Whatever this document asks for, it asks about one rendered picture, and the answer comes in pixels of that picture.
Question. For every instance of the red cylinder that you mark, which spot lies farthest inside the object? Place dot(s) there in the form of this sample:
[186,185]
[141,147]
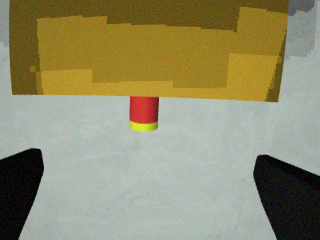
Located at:
[144,113]

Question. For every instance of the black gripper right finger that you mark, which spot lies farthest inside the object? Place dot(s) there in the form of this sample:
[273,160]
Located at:
[290,197]

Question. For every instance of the yellow block with round hole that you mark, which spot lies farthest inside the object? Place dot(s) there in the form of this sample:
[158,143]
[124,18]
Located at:
[205,49]

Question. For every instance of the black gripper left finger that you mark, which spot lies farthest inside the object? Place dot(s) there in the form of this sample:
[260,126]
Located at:
[20,176]

